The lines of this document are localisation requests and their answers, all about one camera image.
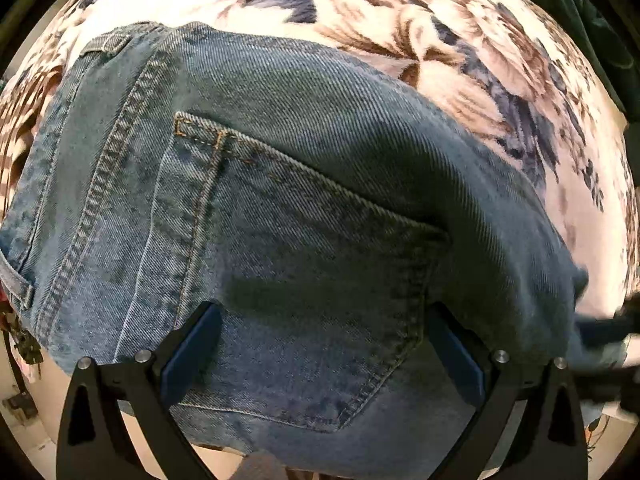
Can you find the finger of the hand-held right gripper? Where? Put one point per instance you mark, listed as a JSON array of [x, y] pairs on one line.
[[612, 325], [607, 388]]

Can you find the blue denim pants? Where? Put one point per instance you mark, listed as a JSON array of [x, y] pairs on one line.
[[300, 185]]

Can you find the floral printed bed blanket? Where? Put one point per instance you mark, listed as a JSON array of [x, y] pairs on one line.
[[450, 35]]

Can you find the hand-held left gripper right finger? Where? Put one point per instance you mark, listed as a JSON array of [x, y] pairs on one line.
[[452, 355]]

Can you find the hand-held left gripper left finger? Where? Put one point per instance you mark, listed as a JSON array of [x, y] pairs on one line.
[[192, 355]]

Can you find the dark teal fleece blanket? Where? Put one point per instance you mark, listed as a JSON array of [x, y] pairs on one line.
[[565, 5]]

